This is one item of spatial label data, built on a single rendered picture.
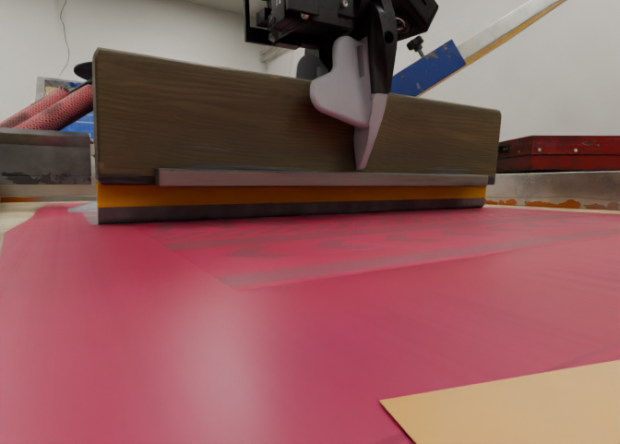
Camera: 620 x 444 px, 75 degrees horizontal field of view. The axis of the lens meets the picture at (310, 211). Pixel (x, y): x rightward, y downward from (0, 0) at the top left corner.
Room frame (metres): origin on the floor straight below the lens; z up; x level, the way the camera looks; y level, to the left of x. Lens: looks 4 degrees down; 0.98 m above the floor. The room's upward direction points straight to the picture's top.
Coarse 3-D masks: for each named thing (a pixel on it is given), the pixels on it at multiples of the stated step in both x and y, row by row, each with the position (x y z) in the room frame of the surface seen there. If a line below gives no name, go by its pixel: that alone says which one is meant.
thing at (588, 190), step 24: (0, 192) 0.52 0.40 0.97; (24, 192) 0.53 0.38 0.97; (48, 192) 0.55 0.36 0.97; (72, 192) 0.56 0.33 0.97; (96, 192) 0.58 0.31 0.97; (504, 192) 0.47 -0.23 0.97; (528, 192) 0.44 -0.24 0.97; (552, 192) 0.42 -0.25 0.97; (576, 192) 0.40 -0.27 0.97; (600, 192) 0.38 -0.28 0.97
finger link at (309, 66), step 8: (304, 56) 0.33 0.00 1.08; (312, 56) 0.33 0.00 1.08; (304, 64) 0.33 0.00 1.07; (312, 64) 0.33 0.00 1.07; (320, 64) 0.34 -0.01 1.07; (328, 64) 0.34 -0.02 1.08; (296, 72) 0.33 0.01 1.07; (304, 72) 0.33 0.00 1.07; (312, 72) 0.33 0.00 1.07; (320, 72) 0.34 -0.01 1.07; (328, 72) 0.33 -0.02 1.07
